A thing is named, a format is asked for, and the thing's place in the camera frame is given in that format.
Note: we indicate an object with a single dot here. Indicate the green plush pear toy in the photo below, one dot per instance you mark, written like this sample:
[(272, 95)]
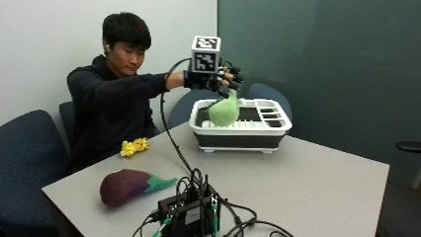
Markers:
[(225, 110)]

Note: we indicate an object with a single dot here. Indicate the white marker cube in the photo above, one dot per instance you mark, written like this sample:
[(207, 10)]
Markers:
[(206, 54)]

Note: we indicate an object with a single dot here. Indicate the blue office chair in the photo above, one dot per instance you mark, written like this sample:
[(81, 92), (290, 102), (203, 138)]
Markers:
[(69, 118), (31, 164), (189, 105), (270, 97)]

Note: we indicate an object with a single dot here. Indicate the white and black dish rack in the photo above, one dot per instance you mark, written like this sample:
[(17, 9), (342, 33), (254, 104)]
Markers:
[(242, 126)]

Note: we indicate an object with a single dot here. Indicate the the person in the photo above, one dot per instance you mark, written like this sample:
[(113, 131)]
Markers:
[(110, 105)]

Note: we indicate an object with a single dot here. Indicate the white earbud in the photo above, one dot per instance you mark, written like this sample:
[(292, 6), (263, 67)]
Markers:
[(107, 48)]

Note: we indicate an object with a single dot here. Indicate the yellow plush toy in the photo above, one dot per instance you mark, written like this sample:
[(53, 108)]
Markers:
[(134, 146)]

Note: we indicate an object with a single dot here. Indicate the purple plush eggplant toy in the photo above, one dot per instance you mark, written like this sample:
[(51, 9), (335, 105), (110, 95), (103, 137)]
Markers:
[(127, 186)]

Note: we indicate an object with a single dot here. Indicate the black electronics box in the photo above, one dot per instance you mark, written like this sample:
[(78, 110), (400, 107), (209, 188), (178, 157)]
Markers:
[(189, 214)]

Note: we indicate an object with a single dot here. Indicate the black chair armrest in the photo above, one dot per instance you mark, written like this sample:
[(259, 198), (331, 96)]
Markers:
[(408, 146)]

